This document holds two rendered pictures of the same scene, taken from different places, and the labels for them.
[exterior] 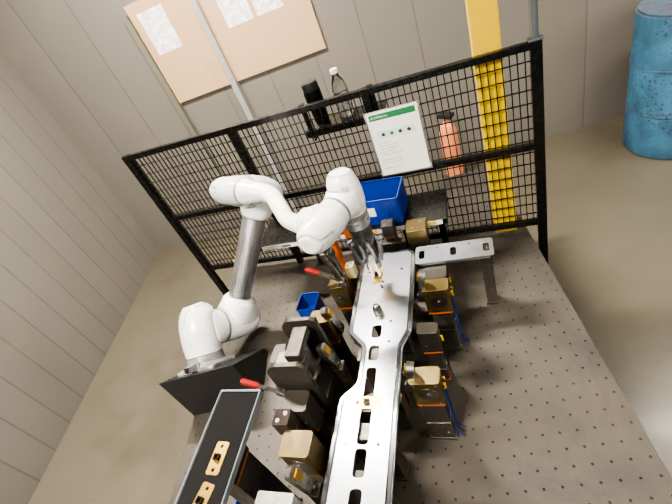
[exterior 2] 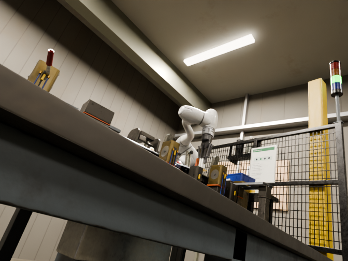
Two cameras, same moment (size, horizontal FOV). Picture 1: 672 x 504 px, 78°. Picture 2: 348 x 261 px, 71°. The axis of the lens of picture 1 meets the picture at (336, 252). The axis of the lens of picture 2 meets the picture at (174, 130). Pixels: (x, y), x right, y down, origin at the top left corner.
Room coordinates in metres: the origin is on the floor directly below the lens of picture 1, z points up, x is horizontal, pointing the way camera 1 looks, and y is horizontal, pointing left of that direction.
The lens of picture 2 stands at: (-0.34, -0.66, 0.58)
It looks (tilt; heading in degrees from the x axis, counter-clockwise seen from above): 24 degrees up; 29
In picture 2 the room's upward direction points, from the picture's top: 14 degrees clockwise
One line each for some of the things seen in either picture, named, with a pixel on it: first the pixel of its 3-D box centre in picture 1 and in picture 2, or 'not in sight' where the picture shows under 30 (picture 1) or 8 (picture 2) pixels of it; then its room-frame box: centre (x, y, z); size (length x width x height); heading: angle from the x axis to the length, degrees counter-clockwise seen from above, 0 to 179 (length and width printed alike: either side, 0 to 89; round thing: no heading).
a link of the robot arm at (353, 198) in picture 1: (343, 194); (208, 119); (1.12, -0.10, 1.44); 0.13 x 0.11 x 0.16; 134
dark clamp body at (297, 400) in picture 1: (313, 430); not in sight; (0.77, 0.31, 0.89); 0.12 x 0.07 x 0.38; 64
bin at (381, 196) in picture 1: (370, 203); (232, 185); (1.55, -0.23, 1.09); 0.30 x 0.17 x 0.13; 59
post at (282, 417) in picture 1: (307, 447); not in sight; (0.72, 0.34, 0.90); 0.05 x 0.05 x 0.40; 64
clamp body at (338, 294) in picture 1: (348, 312); not in sight; (1.20, 0.06, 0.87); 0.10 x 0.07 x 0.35; 64
